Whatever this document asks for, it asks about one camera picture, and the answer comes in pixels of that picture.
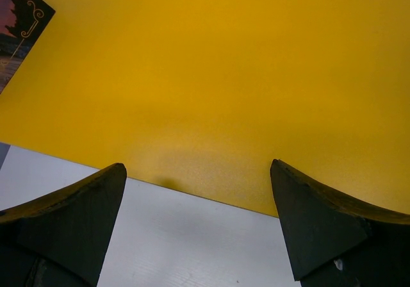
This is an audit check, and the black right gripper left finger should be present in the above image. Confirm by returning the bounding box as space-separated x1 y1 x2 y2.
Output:
1 163 127 286

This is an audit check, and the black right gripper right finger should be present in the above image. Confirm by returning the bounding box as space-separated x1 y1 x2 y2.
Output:
270 160 409 286

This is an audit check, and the Jane Eyre book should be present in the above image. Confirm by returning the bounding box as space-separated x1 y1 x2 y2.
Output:
1 0 55 90

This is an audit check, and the blue yellow wooden bookshelf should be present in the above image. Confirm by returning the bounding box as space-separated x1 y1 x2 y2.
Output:
1 0 409 215

